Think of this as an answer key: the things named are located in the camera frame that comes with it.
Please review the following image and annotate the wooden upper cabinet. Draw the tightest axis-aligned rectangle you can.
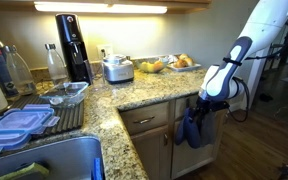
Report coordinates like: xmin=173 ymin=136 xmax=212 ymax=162
xmin=0 ymin=0 xmax=214 ymax=15

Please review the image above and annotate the metal drawer handle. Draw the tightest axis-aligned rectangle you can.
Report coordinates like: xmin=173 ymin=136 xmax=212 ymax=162
xmin=132 ymin=115 xmax=156 ymax=125

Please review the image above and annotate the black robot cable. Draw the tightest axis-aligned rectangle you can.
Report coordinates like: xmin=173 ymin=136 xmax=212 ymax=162
xmin=228 ymin=49 xmax=252 ymax=123

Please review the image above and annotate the under-cabinet light bar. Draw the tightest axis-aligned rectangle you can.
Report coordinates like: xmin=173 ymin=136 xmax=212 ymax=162
xmin=33 ymin=1 xmax=169 ymax=15

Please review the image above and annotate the white rectangular tray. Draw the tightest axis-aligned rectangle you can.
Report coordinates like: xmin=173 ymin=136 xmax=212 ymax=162
xmin=166 ymin=61 xmax=203 ymax=73

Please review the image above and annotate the wide wooden drawer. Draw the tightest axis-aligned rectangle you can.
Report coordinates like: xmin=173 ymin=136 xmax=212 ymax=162
xmin=174 ymin=94 xmax=200 ymax=120

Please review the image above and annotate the small blue container lid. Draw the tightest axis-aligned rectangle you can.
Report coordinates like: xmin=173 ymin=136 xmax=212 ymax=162
xmin=0 ymin=131 xmax=32 ymax=152

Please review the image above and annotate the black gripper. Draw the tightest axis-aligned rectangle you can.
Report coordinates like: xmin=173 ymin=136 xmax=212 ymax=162
xmin=195 ymin=96 xmax=231 ymax=130

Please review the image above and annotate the clear glass bottle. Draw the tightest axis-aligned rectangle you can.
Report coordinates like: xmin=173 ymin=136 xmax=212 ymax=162
xmin=3 ymin=44 xmax=37 ymax=97

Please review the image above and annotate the narrow wooden cabinet door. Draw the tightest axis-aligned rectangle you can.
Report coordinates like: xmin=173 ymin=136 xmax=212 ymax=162
xmin=130 ymin=125 xmax=170 ymax=180

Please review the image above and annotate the clear glass baking dish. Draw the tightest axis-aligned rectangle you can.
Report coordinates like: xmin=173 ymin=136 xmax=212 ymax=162
xmin=38 ymin=81 xmax=90 ymax=108

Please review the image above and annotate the yellow lemon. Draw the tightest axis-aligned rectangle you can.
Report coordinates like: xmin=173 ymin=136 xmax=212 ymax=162
xmin=139 ymin=61 xmax=151 ymax=73

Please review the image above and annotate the black soda maker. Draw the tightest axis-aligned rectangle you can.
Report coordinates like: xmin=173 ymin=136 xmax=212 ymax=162
xmin=54 ymin=12 xmax=95 ymax=86

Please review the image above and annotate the wide wooden cabinet door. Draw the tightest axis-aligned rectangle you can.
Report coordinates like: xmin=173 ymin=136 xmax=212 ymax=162
xmin=170 ymin=109 xmax=226 ymax=180

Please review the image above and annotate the yellow green sponge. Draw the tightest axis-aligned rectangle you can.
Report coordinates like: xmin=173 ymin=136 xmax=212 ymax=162
xmin=0 ymin=161 xmax=50 ymax=180

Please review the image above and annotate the clear plastic bottle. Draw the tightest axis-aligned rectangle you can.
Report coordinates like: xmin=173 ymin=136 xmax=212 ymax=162
xmin=44 ymin=42 xmax=70 ymax=85

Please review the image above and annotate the white wall outlet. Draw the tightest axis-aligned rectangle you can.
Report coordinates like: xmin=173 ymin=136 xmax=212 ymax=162
xmin=96 ymin=44 xmax=114 ymax=61

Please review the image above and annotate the grey hanging cloth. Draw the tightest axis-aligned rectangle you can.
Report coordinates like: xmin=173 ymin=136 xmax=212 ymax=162
xmin=199 ymin=111 xmax=219 ymax=148

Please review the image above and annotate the steel kitchen sink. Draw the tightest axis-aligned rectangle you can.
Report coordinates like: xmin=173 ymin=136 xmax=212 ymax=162
xmin=0 ymin=135 xmax=105 ymax=180

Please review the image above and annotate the orange fruit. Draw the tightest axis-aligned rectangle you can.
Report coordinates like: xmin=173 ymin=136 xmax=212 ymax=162
xmin=152 ymin=60 xmax=165 ymax=72

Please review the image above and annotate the large blue container lid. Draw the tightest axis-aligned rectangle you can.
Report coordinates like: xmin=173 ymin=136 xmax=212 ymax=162
xmin=0 ymin=103 xmax=61 ymax=135

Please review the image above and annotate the silver countertop appliance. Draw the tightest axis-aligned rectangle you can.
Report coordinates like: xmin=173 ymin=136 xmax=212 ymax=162
xmin=101 ymin=53 xmax=135 ymax=85

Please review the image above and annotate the blue terry cloth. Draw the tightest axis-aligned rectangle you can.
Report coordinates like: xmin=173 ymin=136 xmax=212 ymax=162
xmin=174 ymin=106 xmax=202 ymax=150

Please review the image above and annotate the brown bread roll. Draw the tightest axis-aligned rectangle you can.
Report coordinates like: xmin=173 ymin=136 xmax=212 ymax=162
xmin=184 ymin=57 xmax=196 ymax=67
xmin=173 ymin=58 xmax=188 ymax=69
xmin=178 ymin=52 xmax=190 ymax=61

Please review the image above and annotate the clear glass fruit bowl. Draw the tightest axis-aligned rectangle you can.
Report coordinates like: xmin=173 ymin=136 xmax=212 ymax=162
xmin=135 ymin=57 xmax=169 ymax=74

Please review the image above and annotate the dark ribbed drying mat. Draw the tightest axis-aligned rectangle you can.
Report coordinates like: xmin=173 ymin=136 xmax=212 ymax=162
xmin=8 ymin=94 xmax=85 ymax=136

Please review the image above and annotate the narrow wooden drawer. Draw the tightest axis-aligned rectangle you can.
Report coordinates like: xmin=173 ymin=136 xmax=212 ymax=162
xmin=119 ymin=101 xmax=170 ymax=136

